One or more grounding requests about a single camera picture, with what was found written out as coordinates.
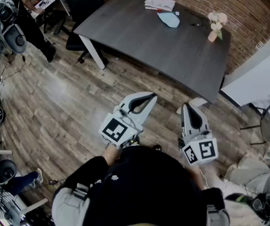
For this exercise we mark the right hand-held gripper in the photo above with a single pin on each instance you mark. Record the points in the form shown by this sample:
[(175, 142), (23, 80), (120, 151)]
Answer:
[(203, 147)]

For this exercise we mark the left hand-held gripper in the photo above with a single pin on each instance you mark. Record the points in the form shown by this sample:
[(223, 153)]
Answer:
[(116, 132)]

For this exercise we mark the light blue zip pouch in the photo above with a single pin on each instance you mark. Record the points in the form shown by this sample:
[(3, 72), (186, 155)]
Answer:
[(170, 20)]

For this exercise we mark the person's left forearm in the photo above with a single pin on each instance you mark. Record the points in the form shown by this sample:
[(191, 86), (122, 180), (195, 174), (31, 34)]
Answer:
[(110, 155)]

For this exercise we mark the person's right forearm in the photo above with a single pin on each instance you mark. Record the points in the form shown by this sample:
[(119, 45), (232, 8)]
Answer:
[(197, 175)]

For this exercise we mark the white table leg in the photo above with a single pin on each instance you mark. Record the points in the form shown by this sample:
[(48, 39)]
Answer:
[(92, 53), (197, 102)]

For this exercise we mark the black wicker patio chair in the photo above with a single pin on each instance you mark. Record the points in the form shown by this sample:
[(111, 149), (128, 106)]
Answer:
[(269, 123)]

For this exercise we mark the person's black top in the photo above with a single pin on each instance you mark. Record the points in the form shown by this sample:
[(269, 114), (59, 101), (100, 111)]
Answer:
[(149, 185)]

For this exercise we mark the pink vase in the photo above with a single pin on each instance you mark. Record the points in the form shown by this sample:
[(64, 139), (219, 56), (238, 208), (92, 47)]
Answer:
[(212, 36)]

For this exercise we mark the black marker pen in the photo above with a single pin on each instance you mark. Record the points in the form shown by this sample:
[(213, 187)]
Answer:
[(196, 25)]

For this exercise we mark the printed white booklet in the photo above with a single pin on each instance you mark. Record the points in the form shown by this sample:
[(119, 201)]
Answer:
[(160, 2)]

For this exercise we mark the white and pink flower bouquet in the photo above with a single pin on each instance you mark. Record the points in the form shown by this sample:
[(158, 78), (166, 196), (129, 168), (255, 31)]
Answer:
[(217, 20)]

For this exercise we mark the black office chair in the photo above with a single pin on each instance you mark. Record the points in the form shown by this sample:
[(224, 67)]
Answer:
[(83, 3)]

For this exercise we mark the grey round pod device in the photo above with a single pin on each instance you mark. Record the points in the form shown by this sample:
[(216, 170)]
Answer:
[(4, 173), (15, 40)]

